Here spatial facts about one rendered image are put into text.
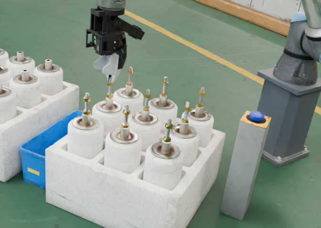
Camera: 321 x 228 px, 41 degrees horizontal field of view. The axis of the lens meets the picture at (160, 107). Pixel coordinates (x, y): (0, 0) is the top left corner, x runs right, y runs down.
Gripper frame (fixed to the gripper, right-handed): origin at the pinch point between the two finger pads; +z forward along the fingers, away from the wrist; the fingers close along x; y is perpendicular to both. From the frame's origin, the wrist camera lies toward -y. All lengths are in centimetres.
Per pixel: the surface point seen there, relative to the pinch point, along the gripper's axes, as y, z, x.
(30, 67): 4.8, 10.9, -39.8
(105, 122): 4.1, 12.2, 3.3
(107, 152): 11.8, 13.3, 14.7
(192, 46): -124, 35, -80
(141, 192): 10.5, 18.5, 27.4
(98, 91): -34, 35, -53
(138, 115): -3.2, 9.4, 8.7
